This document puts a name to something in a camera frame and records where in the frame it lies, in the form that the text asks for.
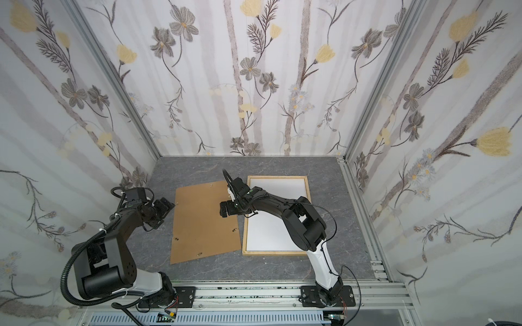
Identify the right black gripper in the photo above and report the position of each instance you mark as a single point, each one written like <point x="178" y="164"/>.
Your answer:
<point x="230" y="207"/>

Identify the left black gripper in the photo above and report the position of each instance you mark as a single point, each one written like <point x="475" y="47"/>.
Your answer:
<point x="164" y="206"/>

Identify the white photo paper sheet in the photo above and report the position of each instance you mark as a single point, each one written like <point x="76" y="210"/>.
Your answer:
<point x="265" y="232"/>

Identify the wooden picture frame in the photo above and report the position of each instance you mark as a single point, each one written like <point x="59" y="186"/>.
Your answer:
<point x="244" y="244"/>

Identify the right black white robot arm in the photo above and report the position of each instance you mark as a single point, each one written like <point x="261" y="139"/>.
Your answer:
<point x="303" y="224"/>

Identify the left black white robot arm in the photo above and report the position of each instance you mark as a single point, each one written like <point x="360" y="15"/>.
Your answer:
<point x="102" y="268"/>

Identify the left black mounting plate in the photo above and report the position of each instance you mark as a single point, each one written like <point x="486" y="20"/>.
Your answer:
<point x="181" y="297"/>

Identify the black mounting plate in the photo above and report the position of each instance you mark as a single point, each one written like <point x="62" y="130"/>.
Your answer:
<point x="181" y="297"/>
<point x="316" y="297"/>

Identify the small green circuit board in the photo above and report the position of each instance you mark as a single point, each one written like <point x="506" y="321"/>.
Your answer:
<point x="163" y="318"/>

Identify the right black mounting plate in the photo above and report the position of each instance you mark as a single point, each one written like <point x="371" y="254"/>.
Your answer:
<point x="316" y="297"/>

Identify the brown frame backing board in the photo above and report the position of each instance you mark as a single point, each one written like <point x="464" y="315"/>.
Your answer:
<point x="199" y="231"/>

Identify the white slotted cable duct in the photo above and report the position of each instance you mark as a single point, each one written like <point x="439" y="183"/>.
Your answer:
<point x="239" y="318"/>

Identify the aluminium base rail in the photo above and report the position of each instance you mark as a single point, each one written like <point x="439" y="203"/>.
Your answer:
<point x="370" y="295"/>

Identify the left corner aluminium post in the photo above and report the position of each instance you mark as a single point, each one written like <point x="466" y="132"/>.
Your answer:
<point x="110" y="72"/>

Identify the corner aluminium post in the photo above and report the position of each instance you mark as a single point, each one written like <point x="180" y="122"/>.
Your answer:
<point x="110" y="72"/>
<point x="412" y="15"/>

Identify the right corner aluminium post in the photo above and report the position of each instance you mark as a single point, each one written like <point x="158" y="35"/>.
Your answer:
<point x="412" y="15"/>

